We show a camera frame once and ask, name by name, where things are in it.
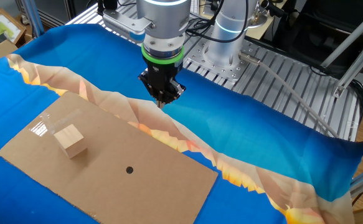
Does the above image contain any beige desk board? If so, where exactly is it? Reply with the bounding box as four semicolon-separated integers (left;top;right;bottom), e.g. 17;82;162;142
199;0;288;40

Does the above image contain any small wooden block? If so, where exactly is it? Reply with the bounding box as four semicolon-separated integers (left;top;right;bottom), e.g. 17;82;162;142
53;123;88;159

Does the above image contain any green flange ring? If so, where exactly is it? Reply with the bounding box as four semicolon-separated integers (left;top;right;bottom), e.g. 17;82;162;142
141;43;184;65

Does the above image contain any white keyboard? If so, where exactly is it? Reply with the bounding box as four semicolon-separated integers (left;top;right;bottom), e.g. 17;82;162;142
189;0;201;16

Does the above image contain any blue aluminium post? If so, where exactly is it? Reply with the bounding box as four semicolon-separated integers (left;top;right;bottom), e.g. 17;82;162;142
21;0;45;38

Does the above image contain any dark cabinet panel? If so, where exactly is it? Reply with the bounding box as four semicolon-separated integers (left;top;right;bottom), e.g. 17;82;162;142
45;0;100;24

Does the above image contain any black bulky equipment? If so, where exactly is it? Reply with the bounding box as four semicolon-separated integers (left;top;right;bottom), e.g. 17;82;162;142
271;0;363;77

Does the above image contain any brown cardboard sheet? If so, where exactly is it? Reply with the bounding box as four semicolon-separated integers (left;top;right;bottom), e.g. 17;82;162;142
0;91;219;224

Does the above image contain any black coiled cable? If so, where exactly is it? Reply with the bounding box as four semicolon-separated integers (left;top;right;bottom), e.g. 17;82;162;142
184;17;215;37

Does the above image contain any blue mountain print cloth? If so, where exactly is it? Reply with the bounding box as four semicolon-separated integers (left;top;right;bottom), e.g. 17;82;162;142
0;23;363;224

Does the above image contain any thin grey diagonal bar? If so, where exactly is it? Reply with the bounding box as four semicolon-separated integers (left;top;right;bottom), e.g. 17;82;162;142
320;4;363;68

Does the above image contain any wooden picture frame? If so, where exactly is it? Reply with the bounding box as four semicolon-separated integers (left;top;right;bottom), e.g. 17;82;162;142
0;7;27;47

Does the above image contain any black cable bundle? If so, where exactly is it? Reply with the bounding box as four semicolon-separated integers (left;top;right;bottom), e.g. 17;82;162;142
351;79;363;125

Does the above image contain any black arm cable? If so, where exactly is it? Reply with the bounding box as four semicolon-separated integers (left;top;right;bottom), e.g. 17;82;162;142
196;0;251;44

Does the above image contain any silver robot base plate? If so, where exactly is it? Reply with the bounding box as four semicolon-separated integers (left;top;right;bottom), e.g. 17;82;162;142
186;37;257;82

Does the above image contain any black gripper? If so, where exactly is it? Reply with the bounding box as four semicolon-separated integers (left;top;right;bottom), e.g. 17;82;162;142
138;58;187;110

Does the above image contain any black clamp mount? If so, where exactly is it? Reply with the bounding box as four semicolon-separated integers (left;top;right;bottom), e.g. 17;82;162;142
260;0;290;18

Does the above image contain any grey hose with connector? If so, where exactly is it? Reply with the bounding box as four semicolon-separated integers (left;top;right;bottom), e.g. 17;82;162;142
238;51;341;139

